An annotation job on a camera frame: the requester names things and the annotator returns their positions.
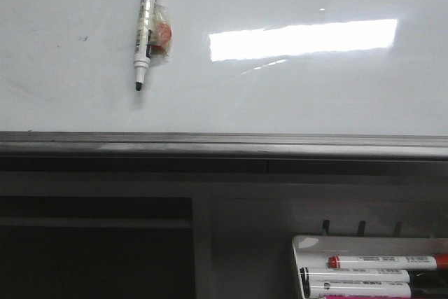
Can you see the red magnet taped to marker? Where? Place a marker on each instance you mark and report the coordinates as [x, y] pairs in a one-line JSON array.
[[160, 32]]

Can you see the black whiteboard marker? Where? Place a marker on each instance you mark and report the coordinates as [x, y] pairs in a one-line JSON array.
[[143, 49]]

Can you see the white whiteboard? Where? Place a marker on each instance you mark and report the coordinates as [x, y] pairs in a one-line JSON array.
[[260, 66]]

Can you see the grey whiteboard ledge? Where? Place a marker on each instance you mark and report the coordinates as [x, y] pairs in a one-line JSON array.
[[222, 153]]

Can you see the dark metal hook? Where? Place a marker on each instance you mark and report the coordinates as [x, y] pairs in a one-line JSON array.
[[397, 229], [361, 228], [325, 227]]

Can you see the white marker tray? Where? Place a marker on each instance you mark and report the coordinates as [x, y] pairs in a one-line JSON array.
[[314, 251]]

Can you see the upper black capped marker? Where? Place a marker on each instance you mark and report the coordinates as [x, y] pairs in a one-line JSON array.
[[362, 274]]

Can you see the black capped marker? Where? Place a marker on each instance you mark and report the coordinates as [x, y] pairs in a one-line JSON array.
[[362, 274], [376, 289]]

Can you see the lower black capped marker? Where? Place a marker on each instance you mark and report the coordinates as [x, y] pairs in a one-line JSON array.
[[376, 289]]

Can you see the pink marker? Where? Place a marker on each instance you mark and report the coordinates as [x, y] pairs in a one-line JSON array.
[[367, 297]]

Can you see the red capped marker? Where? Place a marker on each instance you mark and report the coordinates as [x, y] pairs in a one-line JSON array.
[[435, 262]]

